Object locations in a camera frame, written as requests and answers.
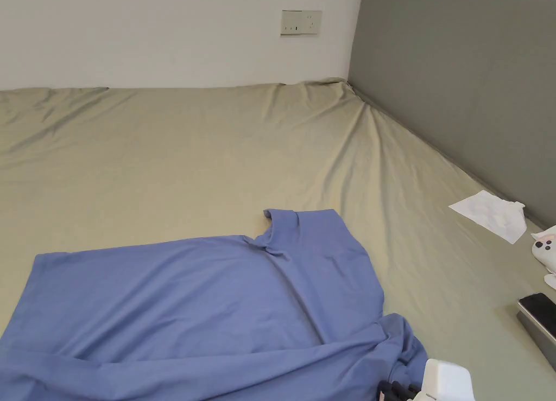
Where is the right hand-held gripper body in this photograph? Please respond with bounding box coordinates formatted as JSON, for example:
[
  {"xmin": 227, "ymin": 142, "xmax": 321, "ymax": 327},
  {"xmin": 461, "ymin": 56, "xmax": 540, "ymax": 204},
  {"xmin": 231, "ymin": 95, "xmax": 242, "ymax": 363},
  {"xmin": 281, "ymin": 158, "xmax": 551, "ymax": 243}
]
[{"xmin": 414, "ymin": 358, "xmax": 472, "ymax": 401}]

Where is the blue shirt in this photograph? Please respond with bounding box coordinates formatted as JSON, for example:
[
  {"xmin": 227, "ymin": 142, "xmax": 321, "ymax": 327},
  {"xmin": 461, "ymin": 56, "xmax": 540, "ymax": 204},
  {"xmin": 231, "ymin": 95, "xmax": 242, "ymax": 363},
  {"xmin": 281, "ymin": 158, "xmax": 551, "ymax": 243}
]
[{"xmin": 0, "ymin": 208, "xmax": 432, "ymax": 401}]

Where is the grey metal box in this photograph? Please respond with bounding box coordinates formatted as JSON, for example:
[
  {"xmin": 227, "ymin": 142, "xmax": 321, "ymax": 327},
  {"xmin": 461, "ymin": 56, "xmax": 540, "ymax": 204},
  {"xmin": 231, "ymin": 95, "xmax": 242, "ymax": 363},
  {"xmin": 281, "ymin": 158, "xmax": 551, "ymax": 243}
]
[{"xmin": 516, "ymin": 307, "xmax": 556, "ymax": 372}]

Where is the black phone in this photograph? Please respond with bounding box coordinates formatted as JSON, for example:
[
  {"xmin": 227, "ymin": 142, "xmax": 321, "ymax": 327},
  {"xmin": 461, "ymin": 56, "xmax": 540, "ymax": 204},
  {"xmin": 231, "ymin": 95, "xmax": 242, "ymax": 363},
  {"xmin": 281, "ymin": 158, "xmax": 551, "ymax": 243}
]
[{"xmin": 516, "ymin": 292, "xmax": 556, "ymax": 333}]

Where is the white plush toy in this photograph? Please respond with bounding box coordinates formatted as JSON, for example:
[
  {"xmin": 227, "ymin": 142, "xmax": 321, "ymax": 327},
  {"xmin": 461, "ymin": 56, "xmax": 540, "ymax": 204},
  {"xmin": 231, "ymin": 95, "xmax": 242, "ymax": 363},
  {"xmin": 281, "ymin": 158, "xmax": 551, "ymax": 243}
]
[{"xmin": 530, "ymin": 226, "xmax": 556, "ymax": 291}]

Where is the white crumpled paper sheet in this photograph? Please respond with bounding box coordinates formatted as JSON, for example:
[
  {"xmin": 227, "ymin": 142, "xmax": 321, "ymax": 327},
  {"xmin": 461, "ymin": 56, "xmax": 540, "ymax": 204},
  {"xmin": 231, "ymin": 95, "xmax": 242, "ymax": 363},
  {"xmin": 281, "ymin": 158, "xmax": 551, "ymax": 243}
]
[{"xmin": 448, "ymin": 190, "xmax": 528, "ymax": 245}]

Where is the bed with pale green sheet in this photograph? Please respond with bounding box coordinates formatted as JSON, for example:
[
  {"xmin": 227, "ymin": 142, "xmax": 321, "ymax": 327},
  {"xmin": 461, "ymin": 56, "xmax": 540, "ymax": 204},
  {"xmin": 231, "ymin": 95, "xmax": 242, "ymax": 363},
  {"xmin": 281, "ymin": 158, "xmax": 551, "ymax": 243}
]
[{"xmin": 0, "ymin": 77, "xmax": 556, "ymax": 401}]

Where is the beige wall socket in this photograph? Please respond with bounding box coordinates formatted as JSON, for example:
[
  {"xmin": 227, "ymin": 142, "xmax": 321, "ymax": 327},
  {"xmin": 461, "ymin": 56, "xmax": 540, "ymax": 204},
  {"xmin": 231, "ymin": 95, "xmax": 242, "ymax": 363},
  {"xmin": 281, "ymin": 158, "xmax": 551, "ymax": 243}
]
[{"xmin": 280, "ymin": 10, "xmax": 323, "ymax": 37}]

